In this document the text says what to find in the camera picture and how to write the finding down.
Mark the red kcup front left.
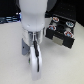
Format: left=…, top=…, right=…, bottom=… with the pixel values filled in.
left=48, top=25, right=56, bottom=31

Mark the red kcup front right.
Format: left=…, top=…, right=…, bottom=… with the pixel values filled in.
left=64, top=30, right=73, bottom=37

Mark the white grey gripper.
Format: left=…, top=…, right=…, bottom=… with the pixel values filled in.
left=22, top=29, right=43, bottom=80

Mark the red white kcup in drawer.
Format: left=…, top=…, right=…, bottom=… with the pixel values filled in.
left=52, top=17, right=59, bottom=23

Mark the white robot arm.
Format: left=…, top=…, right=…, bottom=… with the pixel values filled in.
left=18, top=0, right=48, bottom=80

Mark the black kcup holder drawer box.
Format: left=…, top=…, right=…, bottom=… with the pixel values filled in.
left=46, top=17, right=75, bottom=48

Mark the blue white kcup in drawer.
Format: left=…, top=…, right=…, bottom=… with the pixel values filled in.
left=66, top=21, right=74, bottom=28

